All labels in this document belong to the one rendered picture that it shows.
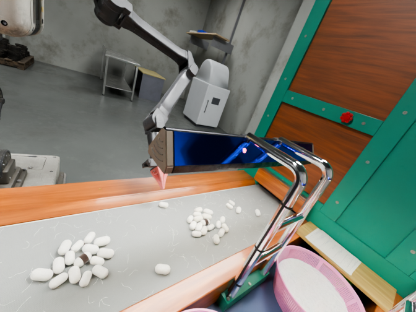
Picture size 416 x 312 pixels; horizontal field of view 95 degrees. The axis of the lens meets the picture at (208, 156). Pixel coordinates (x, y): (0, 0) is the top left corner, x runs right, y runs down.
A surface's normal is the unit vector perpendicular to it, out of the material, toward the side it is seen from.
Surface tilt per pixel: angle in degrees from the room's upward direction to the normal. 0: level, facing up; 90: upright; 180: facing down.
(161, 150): 90
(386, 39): 90
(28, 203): 0
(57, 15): 90
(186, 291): 0
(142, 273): 0
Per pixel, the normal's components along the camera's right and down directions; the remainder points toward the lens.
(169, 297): 0.33, -0.87
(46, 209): 0.63, -0.25
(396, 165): -0.76, 0.00
